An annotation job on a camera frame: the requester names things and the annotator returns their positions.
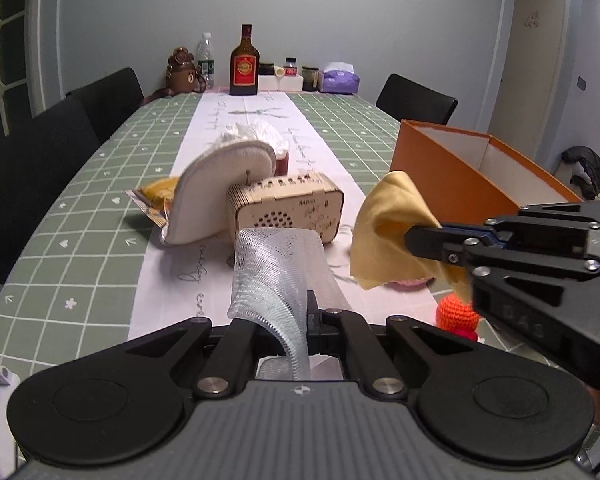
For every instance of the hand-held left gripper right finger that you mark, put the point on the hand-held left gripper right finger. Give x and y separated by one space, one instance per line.
350 332

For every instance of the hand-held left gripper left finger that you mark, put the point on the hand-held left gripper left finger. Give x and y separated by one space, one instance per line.
242 334

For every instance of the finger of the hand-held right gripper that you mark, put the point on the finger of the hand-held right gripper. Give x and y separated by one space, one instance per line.
540 220
430 245

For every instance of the yellow cloth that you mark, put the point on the yellow cloth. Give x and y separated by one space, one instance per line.
385 230

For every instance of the white mesh cloth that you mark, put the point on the white mesh cloth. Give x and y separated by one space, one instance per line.
275 270

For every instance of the orange cardboard box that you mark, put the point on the orange cardboard box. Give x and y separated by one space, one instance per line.
445 160

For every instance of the clear plastic bag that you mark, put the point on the clear plastic bag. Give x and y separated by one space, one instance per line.
260 134

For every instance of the pink knitted item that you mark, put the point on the pink knitted item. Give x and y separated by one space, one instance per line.
410 285

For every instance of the dark jacket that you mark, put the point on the dark jacket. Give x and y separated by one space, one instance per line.
587 167

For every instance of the orange crocheted ball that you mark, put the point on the orange crocheted ball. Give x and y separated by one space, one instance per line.
455 312

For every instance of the wooden radio box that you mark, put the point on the wooden radio box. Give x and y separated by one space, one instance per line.
285 207

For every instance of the black chair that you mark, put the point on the black chair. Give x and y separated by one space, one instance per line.
415 100
25 185
107 97

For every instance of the beige round fabric pad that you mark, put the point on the beige round fabric pad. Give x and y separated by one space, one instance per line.
210 190

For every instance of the white door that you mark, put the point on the white door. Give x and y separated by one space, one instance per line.
527 70

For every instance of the yellow snack packet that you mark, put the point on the yellow snack packet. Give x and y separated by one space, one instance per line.
156 192

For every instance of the purple tissue pack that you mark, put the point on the purple tissue pack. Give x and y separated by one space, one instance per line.
340 80

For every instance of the dark glass jar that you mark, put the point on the dark glass jar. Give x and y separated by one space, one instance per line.
310 79

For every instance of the green checkered tablecloth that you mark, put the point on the green checkered tablecloth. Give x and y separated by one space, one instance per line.
105 170

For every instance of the white flat box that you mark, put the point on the white flat box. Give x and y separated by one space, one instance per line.
280 83

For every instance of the ink jar with red label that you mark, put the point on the ink jar with red label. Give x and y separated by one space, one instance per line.
290 66

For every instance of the small cream cup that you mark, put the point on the small cream cup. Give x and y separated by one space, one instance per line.
279 72

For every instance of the small dark jar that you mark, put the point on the small dark jar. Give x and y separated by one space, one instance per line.
266 69

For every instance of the brown bottle with red label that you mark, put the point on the brown bottle with red label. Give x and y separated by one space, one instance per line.
243 67

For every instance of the brown bear figure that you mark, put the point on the brown bear figure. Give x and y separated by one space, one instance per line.
182 72

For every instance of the clear plastic water bottle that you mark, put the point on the clear plastic water bottle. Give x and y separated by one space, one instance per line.
205 60

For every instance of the lattice glass door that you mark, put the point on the lattice glass door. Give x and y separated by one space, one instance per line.
5 35

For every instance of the wall light switch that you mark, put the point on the wall light switch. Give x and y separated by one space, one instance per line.
581 83

